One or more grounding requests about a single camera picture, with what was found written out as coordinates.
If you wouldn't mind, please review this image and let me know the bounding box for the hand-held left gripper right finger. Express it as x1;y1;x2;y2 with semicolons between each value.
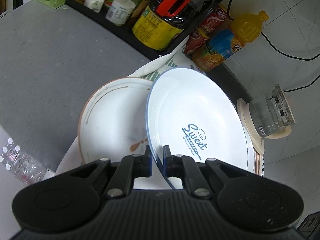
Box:
162;145;253;198

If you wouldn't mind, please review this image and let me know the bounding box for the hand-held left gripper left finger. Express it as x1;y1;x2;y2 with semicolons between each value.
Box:
66;145;153;198

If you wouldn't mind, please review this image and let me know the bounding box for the white plate brown rim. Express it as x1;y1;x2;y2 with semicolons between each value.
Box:
77;77;154;164

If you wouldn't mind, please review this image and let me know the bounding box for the white plate blue print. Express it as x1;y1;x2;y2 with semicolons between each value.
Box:
146;67;254;189

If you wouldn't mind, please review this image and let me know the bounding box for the patterned fringed place mat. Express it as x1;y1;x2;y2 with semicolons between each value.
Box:
55;46;266;189

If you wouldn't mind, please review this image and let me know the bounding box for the red snack can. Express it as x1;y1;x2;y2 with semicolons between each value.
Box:
197;4;229;34
184;27;211;56

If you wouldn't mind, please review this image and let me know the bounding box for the orange juice bottle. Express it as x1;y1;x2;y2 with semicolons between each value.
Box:
192;10;270;73

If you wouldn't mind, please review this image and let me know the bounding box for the black storage rack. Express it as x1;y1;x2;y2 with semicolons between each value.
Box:
65;0;250;61

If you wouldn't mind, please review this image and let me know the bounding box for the small white jar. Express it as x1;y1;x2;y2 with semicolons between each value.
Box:
105;0;137;27

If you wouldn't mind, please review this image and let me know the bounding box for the dark oil bottle red handle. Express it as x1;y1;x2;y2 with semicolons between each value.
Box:
132;0;213;51

